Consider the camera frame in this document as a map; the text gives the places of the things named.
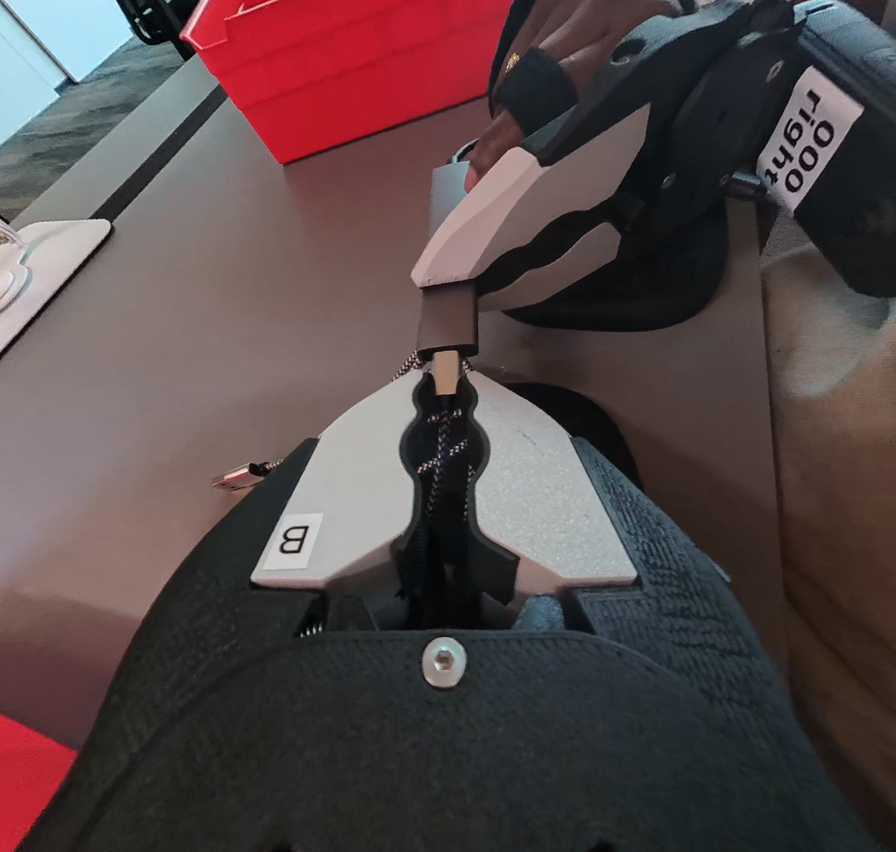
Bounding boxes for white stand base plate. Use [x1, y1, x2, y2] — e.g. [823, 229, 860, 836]
[0, 218, 113, 353]

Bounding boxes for braided usb-c cable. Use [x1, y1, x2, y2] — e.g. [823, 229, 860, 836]
[212, 349, 485, 629]

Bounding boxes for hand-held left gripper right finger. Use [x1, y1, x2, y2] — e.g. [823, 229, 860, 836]
[458, 369, 639, 604]

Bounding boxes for red plastic bin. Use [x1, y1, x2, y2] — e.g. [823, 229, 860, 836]
[0, 715, 79, 852]
[181, 0, 555, 165]

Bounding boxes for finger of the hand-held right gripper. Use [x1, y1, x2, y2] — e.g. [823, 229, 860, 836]
[482, 222, 621, 311]
[412, 106, 653, 290]

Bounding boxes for person's right hand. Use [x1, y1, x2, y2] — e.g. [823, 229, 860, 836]
[465, 0, 686, 192]

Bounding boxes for person's beige trousers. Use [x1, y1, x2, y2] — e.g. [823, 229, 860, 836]
[762, 232, 896, 852]

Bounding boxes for black rounded pad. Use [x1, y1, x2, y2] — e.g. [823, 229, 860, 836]
[504, 381, 642, 490]

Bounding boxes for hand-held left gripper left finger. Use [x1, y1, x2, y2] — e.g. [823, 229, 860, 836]
[251, 373, 435, 590]

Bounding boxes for grey usb hub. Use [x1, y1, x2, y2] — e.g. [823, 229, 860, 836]
[418, 159, 481, 357]

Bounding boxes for round white charging disc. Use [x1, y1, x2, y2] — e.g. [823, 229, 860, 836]
[0, 223, 34, 308]

